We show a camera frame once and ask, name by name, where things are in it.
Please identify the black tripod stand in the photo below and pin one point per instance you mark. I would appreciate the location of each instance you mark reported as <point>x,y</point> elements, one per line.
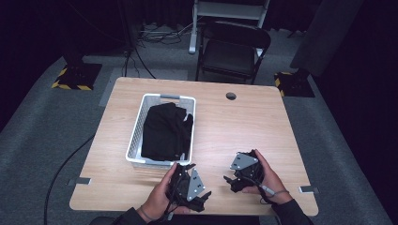
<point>127,37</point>

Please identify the white metal stand frame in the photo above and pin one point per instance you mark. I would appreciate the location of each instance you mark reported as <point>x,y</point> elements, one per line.
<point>225,9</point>

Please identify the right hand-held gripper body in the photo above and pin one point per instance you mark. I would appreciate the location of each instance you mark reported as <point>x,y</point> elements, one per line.
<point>245,172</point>

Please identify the person's left hand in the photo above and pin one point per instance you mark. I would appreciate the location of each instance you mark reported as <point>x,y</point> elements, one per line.
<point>156,197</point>

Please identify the person's right hand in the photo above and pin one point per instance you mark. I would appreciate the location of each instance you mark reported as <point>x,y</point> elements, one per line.
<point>270,179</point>

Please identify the grey tape strip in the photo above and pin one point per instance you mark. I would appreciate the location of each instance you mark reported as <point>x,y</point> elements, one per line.
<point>309,189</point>
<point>79,181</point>

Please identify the black folding chair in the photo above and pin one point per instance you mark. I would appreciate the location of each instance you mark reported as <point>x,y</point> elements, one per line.
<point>231,53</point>

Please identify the white plastic basket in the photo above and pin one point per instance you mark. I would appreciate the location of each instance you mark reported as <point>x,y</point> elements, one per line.
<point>137,137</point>

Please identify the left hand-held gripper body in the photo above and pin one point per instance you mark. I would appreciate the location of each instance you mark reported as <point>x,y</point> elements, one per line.
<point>191,187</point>

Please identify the grey fabric panel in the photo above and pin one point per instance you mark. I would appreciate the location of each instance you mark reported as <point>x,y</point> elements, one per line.
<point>325,34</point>

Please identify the person's dark clothing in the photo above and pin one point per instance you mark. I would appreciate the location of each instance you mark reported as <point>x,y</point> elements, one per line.
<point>203,220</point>

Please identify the black garment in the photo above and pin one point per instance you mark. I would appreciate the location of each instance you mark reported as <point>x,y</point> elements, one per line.
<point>165,132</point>

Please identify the striped-edge black stand base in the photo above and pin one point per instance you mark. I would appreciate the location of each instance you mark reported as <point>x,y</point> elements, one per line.
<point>76,76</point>
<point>294,84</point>

